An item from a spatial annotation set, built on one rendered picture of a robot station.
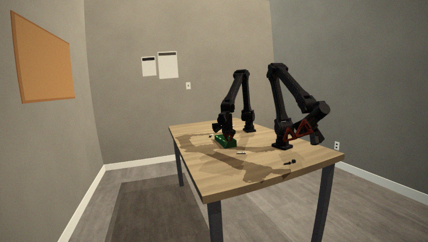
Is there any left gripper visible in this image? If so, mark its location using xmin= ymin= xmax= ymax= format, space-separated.
xmin=283 ymin=116 xmax=314 ymax=142

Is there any green three-compartment bin rack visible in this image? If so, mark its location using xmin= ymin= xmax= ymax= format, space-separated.
xmin=215 ymin=134 xmax=237 ymax=149

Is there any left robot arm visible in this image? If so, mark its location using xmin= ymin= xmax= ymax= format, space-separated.
xmin=266 ymin=63 xmax=331 ymax=150

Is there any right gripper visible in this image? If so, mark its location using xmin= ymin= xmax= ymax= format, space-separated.
xmin=222 ymin=122 xmax=236 ymax=142

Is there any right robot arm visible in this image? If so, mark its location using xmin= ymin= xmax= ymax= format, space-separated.
xmin=212 ymin=69 xmax=256 ymax=133

